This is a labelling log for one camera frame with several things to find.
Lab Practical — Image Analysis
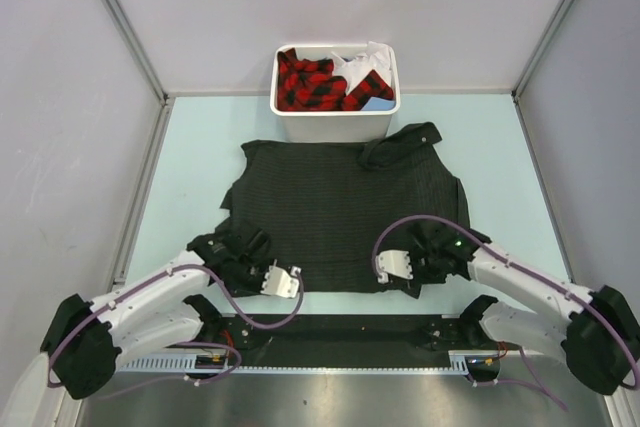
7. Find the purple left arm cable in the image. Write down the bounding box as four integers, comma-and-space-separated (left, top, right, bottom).
47, 261, 306, 401

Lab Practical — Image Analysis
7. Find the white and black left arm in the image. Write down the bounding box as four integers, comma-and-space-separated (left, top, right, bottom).
40, 230, 271, 400

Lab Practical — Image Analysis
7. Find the white shirt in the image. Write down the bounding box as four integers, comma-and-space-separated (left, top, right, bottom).
329, 42, 392, 94

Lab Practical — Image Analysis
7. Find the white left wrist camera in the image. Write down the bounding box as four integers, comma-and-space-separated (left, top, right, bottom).
260, 264, 301, 298

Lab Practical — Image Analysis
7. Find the light blue shirt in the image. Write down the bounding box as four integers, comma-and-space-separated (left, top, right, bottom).
361, 97, 396, 112

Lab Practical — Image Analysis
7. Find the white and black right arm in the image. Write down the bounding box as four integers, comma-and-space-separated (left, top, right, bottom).
408, 221, 639, 396

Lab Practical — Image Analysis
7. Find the red black plaid shirt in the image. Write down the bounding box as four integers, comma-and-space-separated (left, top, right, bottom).
275, 48, 395, 113

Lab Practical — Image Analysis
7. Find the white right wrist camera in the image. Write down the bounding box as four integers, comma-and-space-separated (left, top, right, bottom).
375, 250, 413, 284

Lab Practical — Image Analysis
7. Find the white plastic bin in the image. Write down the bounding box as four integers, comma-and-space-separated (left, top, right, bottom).
270, 41, 401, 143

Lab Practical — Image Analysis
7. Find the dark pinstriped long sleeve shirt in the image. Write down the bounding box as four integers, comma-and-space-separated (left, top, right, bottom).
210, 122, 470, 294

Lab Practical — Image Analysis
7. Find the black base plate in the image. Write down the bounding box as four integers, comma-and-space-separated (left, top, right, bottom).
204, 314, 498, 351

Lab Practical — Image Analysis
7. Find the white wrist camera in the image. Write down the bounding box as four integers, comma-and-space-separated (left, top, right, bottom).
375, 250, 413, 284
260, 264, 301, 298

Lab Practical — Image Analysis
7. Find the white slotted cable duct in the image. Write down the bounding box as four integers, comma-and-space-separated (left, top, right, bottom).
119, 353, 469, 376

